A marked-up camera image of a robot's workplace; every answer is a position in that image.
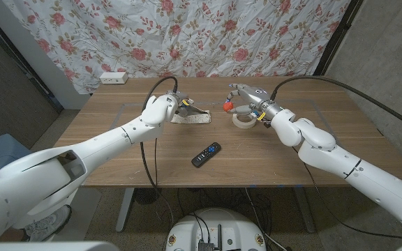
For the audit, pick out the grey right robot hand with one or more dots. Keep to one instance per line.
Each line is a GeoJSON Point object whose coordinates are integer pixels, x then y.
{"type": "Point", "coordinates": [255, 99]}

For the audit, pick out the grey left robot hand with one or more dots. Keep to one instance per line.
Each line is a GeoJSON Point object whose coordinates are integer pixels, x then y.
{"type": "Point", "coordinates": [185, 106]}

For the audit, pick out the cream floral pen bag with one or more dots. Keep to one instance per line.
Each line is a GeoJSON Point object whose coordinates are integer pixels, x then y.
{"type": "Point", "coordinates": [195, 119]}

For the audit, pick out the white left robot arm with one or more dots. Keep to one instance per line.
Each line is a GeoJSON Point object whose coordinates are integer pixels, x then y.
{"type": "Point", "coordinates": [89, 157]}

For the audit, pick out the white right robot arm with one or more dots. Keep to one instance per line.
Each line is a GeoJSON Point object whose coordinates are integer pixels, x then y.
{"type": "Point", "coordinates": [326, 153]}

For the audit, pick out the beige masking tape roll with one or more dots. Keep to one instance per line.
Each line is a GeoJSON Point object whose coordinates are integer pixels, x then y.
{"type": "Point", "coordinates": [243, 125]}

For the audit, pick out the black TV remote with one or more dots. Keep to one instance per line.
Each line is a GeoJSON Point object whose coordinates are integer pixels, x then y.
{"type": "Point", "coordinates": [206, 154]}

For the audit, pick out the floral rose backdrop cloth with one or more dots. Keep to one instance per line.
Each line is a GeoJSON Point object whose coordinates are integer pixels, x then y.
{"type": "Point", "coordinates": [187, 38]}

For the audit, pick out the white power strip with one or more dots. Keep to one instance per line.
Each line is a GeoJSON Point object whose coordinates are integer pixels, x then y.
{"type": "Point", "coordinates": [113, 78]}

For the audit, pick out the black round floor object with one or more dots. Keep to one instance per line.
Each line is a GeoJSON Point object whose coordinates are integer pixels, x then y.
{"type": "Point", "coordinates": [147, 195]}

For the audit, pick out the black backdrop stand pole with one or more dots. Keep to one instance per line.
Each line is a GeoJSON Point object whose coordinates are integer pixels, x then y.
{"type": "Point", "coordinates": [337, 35]}

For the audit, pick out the white table leg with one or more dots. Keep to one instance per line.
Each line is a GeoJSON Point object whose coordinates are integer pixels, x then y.
{"type": "Point", "coordinates": [124, 209]}
{"type": "Point", "coordinates": [305, 209]}

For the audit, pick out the white robot torso base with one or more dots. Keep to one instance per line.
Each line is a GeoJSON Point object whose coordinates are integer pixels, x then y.
{"type": "Point", "coordinates": [215, 226]}

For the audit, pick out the grey white sneaker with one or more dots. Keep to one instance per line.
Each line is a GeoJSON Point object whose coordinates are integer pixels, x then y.
{"type": "Point", "coordinates": [45, 223]}

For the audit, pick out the white robot chest cover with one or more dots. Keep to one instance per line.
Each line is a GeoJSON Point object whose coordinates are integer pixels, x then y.
{"type": "Point", "coordinates": [47, 246]}

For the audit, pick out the black door frame edge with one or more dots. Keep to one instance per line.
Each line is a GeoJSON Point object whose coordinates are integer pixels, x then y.
{"type": "Point", "coordinates": [19, 57]}

